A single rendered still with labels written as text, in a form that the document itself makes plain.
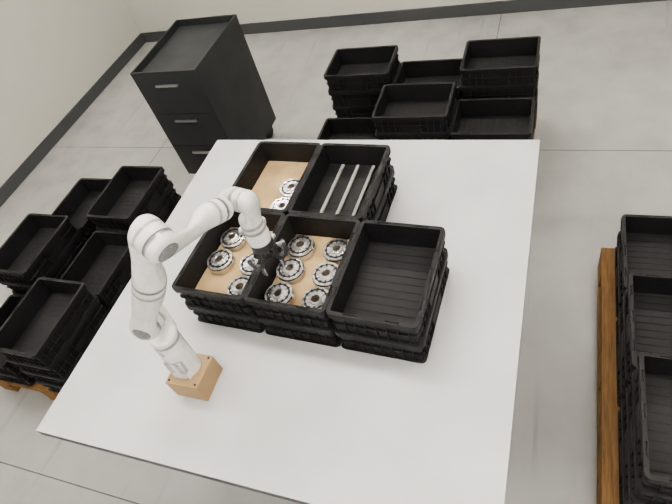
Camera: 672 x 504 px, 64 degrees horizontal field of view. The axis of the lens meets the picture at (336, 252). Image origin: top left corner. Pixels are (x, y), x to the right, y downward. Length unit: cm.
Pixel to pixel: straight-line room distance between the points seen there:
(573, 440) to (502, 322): 76
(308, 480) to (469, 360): 61
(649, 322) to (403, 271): 96
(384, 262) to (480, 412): 58
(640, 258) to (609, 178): 82
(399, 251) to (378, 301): 22
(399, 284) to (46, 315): 181
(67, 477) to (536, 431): 216
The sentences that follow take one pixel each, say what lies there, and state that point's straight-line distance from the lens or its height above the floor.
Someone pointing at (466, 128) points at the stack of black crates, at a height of 38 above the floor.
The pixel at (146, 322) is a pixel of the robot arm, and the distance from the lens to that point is 164.
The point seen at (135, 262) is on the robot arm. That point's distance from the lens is 145.
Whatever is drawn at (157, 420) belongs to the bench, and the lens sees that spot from 201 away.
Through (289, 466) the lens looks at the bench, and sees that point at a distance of 175.
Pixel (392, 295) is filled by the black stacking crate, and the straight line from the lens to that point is 179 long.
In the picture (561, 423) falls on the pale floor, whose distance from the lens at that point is 248.
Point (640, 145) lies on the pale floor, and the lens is 356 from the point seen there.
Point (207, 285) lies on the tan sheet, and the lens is 206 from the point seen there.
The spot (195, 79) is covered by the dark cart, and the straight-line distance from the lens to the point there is 327.
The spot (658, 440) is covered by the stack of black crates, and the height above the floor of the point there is 49.
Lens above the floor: 227
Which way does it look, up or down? 48 degrees down
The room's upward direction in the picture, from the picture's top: 20 degrees counter-clockwise
